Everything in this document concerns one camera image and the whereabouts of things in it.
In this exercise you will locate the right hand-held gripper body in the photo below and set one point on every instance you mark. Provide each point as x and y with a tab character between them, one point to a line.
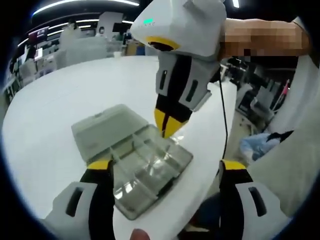
190	25

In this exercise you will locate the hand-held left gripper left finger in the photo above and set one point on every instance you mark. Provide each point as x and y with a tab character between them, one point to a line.
97	200

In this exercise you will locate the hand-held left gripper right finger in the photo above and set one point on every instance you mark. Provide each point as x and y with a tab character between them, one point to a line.
232	200

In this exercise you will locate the grey transparent guide fixture box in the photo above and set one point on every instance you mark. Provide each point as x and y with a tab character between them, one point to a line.
107	130

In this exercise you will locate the person's left hand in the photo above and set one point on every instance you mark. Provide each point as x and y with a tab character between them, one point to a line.
140	234

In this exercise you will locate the person's blue jeans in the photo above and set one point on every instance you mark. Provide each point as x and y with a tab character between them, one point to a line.
260	147

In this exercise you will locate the white office chair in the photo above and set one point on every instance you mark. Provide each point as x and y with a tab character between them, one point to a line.
260	100

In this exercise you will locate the pale grey panel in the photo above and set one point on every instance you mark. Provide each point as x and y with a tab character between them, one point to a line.
77	53

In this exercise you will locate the red screen monitor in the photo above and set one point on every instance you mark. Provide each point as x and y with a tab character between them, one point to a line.
37	35

